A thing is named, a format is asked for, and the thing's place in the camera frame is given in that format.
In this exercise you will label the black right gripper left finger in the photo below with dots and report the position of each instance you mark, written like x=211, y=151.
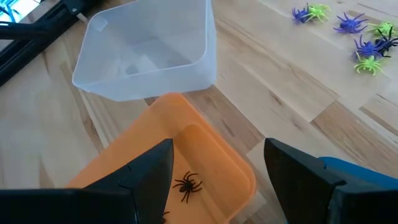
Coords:
x=124, y=199

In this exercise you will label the green plastic spider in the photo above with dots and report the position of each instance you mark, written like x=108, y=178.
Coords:
x=383, y=28
x=317, y=12
x=368, y=64

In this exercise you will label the black aluminium table frame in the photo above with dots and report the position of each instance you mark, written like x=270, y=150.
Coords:
x=31, y=53

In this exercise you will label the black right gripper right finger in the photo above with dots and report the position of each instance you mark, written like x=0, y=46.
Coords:
x=311, y=193

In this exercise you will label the black plastic spider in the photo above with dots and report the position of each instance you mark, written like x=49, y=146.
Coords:
x=164, y=215
x=387, y=42
x=187, y=185

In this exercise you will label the purple plastic spider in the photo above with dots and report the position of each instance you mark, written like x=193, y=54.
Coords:
x=367, y=48
x=350, y=24
x=299, y=15

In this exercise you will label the clear plastic container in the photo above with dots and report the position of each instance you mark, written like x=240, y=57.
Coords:
x=149, y=68

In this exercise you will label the orange plastic container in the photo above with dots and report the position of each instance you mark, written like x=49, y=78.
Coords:
x=202, y=146

